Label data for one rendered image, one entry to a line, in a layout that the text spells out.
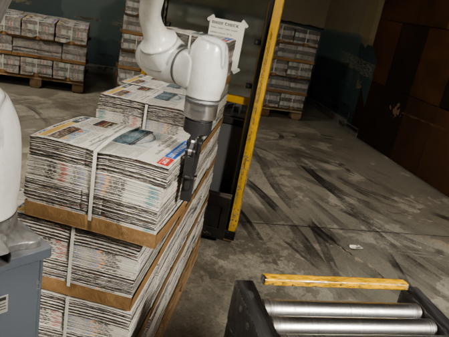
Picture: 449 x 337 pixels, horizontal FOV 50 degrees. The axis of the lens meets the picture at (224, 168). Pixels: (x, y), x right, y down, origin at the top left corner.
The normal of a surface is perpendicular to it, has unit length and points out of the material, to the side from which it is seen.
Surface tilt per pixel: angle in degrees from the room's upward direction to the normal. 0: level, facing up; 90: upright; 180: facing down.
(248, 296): 0
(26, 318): 90
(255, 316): 0
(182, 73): 92
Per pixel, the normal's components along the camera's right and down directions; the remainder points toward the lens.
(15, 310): 0.74, 0.34
